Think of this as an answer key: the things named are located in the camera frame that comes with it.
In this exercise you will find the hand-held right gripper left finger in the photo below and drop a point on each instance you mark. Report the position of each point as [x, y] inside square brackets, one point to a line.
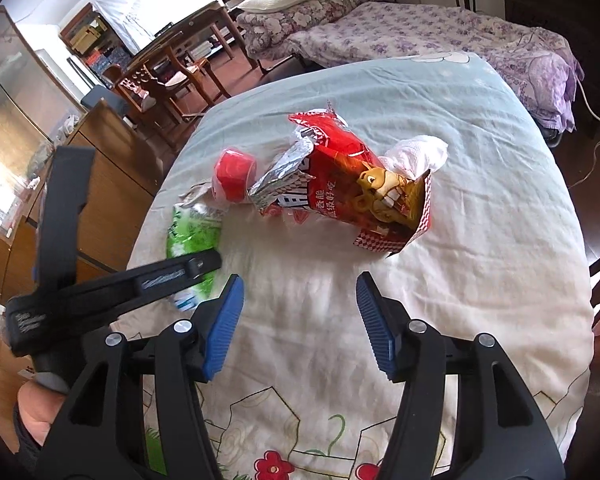
[225, 330]

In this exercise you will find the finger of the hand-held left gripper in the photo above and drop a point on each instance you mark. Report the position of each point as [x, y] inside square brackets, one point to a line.
[65, 200]
[130, 287]

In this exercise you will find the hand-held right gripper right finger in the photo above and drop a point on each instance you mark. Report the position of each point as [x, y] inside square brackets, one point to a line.
[375, 330]

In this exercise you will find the green snack packet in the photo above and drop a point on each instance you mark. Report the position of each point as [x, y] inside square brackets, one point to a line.
[192, 232]

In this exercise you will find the red foil snack bag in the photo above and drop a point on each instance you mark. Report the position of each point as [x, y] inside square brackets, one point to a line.
[330, 135]

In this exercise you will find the person's left hand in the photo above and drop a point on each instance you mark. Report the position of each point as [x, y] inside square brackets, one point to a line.
[37, 410]

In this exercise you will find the wooden cabinet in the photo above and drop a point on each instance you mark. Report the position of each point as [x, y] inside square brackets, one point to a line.
[105, 160]

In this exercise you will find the glass display case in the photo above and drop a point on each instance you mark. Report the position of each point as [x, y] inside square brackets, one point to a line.
[10, 125]

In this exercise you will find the grey plastic box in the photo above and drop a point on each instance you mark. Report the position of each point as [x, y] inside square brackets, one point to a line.
[105, 100]

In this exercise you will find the carved wooden chair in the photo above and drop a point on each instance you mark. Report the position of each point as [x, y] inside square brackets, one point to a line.
[145, 85]

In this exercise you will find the red plastic container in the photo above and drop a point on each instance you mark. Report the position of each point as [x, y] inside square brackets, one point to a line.
[232, 175]

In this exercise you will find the wooden bookshelf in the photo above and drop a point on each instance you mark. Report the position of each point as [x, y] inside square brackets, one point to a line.
[85, 35]

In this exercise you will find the white crumpled tissue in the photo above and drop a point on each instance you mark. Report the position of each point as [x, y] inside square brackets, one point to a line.
[420, 152]

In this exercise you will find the white dust sheet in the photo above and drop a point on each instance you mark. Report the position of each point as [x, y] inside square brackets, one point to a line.
[145, 0]

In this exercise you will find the wooden table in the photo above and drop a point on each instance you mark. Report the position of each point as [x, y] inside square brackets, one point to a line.
[205, 17]

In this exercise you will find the folded floral quilt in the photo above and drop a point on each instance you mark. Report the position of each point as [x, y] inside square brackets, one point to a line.
[290, 22]

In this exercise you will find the purple floral bed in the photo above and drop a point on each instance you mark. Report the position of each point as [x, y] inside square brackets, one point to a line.
[430, 30]

